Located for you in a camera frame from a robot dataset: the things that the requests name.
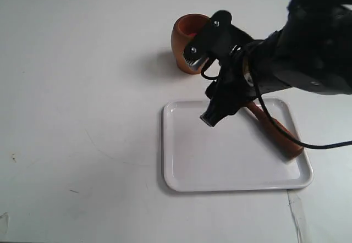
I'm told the white rectangular plastic tray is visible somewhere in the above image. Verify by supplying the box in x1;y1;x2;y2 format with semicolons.
162;100;314;192

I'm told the dark wooden pestle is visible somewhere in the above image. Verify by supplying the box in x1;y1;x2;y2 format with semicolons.
246;102;304;159

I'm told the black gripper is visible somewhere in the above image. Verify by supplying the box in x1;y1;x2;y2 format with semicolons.
200;48;256;127

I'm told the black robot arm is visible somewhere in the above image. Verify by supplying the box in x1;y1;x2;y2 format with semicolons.
201;0;351;126

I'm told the black camera cable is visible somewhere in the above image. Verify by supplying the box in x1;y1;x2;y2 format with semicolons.
200;43;352;150

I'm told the wooden mortar cup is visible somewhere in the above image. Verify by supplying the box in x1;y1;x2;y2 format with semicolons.
170;14;210;75

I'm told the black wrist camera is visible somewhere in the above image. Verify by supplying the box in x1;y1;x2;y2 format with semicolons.
183;10;254;71

